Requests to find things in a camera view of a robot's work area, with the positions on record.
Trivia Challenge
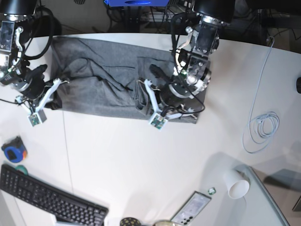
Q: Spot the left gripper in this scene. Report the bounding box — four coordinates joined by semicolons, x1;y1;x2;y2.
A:
149;64;195;111

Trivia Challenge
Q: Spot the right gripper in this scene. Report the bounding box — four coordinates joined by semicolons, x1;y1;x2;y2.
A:
16;64;63;110

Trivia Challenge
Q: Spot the grey t-shirt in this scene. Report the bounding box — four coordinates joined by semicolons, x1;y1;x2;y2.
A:
52;37;174;120

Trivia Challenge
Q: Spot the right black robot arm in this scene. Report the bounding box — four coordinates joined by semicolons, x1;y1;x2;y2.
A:
0;0;62;113

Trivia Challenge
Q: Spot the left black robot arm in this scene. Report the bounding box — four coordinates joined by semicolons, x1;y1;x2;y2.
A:
144;0;235;115

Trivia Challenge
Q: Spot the blue black tape measure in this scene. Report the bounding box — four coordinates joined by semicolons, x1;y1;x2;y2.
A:
1;136;28;163

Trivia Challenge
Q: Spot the green tape roll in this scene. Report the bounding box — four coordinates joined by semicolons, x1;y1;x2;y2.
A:
15;165;28;176

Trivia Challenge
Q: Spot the small green white packet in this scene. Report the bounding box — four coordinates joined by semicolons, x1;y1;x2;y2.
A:
208;187;216;195

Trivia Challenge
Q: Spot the blue box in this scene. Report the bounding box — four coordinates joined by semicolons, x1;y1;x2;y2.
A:
104;0;169;7

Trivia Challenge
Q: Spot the white paper cup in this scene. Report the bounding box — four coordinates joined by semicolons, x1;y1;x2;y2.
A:
223;169;250;199

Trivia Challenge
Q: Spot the smartphone with clear case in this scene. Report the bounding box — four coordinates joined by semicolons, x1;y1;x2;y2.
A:
171;191;211;226

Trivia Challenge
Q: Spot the round metal tin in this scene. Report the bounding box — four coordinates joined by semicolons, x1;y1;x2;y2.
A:
153;220;175;226

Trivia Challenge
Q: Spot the black gold dotted lid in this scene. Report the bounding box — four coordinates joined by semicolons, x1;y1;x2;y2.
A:
120;217;142;226

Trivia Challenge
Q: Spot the black computer keyboard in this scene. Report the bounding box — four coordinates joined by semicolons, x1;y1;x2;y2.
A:
0;164;109;226

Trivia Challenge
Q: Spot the black round object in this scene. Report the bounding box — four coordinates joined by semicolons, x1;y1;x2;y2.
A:
296;77;301;94

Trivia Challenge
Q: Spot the grey laptop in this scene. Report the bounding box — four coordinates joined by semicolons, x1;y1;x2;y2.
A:
228;165;301;226

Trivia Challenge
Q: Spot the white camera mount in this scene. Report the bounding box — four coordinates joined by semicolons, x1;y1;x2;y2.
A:
138;79;198;130
15;78;70;127

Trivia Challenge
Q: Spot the white coiled cable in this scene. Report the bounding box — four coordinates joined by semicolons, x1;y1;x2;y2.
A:
241;36;280;154

